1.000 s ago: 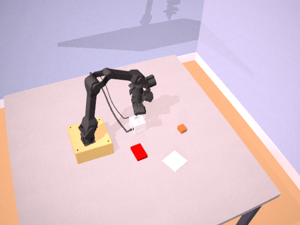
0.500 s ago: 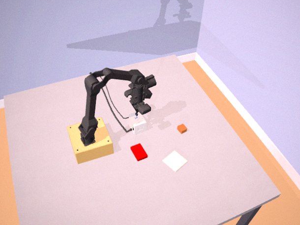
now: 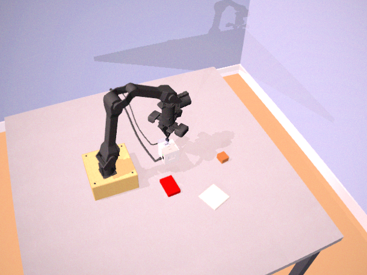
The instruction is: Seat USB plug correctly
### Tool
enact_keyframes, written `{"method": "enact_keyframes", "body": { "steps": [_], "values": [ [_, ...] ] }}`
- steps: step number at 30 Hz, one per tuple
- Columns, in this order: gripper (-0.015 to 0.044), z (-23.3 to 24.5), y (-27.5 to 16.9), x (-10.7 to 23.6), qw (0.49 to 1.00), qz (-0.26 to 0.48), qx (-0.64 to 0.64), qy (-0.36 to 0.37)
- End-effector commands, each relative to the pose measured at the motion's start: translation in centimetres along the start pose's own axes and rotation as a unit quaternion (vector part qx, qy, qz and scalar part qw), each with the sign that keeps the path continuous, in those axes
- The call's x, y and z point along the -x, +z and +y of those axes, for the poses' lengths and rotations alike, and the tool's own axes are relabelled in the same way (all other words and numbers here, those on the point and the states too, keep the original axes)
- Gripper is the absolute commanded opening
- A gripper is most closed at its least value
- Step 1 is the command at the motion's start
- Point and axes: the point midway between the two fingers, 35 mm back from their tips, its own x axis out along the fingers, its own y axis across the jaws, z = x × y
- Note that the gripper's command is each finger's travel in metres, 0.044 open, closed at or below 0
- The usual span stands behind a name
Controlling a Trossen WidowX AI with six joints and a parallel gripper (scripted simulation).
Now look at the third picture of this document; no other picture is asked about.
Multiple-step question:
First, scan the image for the red flat rectangular block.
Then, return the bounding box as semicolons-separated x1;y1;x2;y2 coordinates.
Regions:
159;175;180;197

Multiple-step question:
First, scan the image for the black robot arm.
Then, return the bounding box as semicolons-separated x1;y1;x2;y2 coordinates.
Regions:
95;83;191;179

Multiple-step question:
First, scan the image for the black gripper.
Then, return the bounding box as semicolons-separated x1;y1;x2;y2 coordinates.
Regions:
148;110;189;137

